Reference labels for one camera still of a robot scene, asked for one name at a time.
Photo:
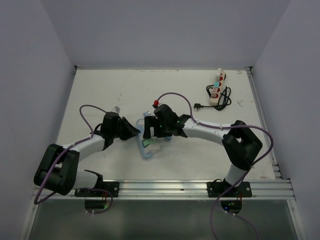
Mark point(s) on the light blue power strip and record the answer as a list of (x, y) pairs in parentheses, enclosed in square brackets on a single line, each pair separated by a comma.
[(156, 141)]

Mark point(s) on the white plug adapter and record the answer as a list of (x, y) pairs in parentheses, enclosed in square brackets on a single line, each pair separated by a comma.
[(153, 149), (219, 73)]

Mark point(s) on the aluminium mounting rail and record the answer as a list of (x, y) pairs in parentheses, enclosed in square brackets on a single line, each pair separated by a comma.
[(277, 189)]

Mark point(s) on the white plug adapter on strip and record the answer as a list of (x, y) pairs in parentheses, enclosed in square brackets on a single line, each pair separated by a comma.
[(219, 73)]

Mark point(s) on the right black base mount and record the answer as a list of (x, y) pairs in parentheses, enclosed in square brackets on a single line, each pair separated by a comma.
[(217, 187)]

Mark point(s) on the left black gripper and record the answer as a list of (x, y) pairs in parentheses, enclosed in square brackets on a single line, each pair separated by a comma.
[(130, 131)]

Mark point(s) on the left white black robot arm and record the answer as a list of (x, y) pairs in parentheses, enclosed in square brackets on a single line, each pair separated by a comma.
[(58, 169)]

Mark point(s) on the cyan plug on strip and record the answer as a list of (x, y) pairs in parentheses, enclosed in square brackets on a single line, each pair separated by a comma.
[(216, 84)]

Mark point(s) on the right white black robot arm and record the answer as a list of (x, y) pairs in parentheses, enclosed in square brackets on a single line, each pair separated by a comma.
[(240, 143)]

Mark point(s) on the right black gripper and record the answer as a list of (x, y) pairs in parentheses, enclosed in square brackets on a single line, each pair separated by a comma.
[(150, 121)]

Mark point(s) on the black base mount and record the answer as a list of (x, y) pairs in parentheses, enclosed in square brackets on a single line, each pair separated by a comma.
[(217, 187), (105, 188)]

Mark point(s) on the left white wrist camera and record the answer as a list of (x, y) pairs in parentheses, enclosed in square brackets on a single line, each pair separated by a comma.
[(116, 109)]

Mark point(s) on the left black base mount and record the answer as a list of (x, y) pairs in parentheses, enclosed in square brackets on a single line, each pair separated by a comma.
[(105, 188)]

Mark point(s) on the green plug adapter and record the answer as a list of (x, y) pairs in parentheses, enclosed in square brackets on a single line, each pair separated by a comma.
[(146, 142)]

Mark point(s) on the right aluminium side rail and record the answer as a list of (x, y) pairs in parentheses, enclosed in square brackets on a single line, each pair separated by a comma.
[(273, 159)]

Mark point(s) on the beige red power strip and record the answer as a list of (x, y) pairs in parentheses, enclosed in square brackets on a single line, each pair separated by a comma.
[(215, 90)]

